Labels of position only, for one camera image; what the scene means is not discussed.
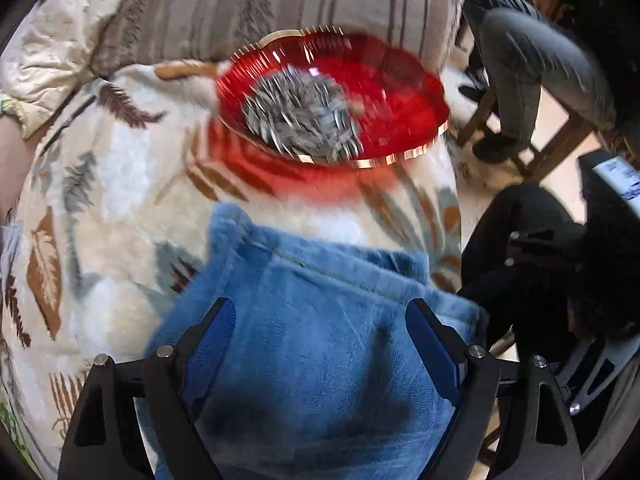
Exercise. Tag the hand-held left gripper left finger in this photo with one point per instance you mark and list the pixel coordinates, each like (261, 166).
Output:
(215, 345)

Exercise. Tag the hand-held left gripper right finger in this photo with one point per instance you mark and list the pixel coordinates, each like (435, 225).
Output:
(432, 345)

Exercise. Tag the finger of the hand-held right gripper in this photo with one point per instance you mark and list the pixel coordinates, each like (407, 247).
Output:
(542, 250)

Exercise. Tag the blue denim pants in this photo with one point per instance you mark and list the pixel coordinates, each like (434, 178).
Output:
(320, 350)

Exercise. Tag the wooden stool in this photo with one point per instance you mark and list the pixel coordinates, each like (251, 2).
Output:
(555, 140)

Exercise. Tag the cream leaf-print blanket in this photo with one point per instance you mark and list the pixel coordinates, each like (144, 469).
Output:
(115, 210)

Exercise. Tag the red glass bowl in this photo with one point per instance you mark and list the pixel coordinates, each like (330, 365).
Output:
(400, 95)

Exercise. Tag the pile of sunflower seeds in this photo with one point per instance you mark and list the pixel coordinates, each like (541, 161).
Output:
(300, 115)

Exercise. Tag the tan pillow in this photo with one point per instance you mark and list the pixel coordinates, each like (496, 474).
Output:
(10, 160)

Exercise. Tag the cream quilted cloth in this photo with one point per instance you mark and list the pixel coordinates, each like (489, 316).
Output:
(55, 50)

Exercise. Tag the striped sofa cushion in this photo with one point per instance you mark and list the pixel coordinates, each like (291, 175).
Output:
(300, 0)

